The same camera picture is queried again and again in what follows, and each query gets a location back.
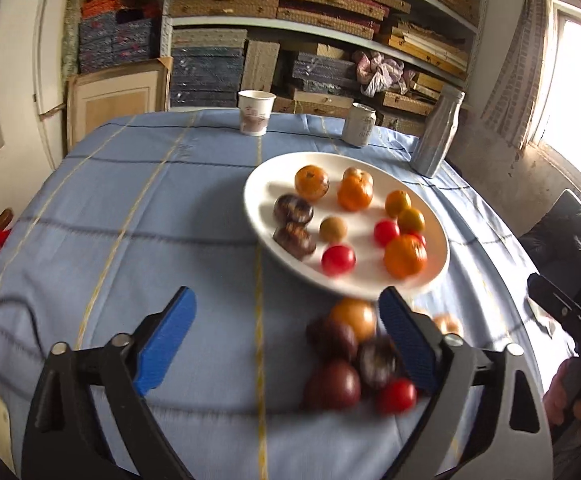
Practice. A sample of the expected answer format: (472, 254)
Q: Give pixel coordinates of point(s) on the dark passion fruit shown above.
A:
(293, 209)
(333, 386)
(376, 361)
(333, 342)
(294, 241)

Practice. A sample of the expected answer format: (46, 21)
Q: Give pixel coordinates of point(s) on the wooden chair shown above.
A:
(3, 219)

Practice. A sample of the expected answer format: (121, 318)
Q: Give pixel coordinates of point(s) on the large orange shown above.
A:
(355, 196)
(405, 257)
(312, 182)

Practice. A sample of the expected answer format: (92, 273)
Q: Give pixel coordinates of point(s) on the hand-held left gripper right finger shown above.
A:
(410, 345)

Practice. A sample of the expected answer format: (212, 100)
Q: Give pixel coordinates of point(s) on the red tomato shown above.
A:
(338, 260)
(396, 396)
(419, 238)
(386, 232)

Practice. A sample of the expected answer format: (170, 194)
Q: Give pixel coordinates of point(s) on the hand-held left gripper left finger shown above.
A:
(165, 345)

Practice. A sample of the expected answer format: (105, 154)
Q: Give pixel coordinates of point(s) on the shelf of stacked boxes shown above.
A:
(205, 65)

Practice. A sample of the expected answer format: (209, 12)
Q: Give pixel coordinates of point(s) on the white oval plate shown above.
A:
(365, 280)

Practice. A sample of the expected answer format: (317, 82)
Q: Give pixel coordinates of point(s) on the dark chair with black jacket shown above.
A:
(570, 245)

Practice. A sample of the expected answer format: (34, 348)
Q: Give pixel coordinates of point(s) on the person's right hand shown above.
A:
(554, 397)

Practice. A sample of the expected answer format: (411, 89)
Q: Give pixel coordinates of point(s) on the pink cloth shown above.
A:
(380, 72)

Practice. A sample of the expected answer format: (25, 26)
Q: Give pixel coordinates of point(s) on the silver bottle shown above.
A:
(435, 135)

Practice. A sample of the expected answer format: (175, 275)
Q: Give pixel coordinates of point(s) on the tan round fruit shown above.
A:
(448, 324)
(353, 315)
(332, 228)
(356, 173)

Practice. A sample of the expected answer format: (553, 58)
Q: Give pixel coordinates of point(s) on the small orange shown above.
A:
(398, 202)
(412, 221)

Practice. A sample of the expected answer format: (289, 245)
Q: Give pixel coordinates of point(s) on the white wall trim strip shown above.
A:
(45, 60)

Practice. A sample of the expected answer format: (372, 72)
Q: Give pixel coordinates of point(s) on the pile of patterned boxes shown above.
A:
(110, 40)

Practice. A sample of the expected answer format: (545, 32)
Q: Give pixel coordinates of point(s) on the bright window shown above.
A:
(580, 85)

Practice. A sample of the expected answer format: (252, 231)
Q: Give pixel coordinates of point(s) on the green marbled panel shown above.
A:
(72, 25)

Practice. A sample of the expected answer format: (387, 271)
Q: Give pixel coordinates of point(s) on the white paper cup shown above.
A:
(255, 112)

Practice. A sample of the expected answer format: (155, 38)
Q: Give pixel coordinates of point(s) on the white drink can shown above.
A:
(359, 125)

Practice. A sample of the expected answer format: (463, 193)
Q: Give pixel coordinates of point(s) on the patterned curtain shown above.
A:
(515, 60)

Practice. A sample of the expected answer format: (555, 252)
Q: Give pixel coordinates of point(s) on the metal shelf rack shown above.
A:
(220, 21)

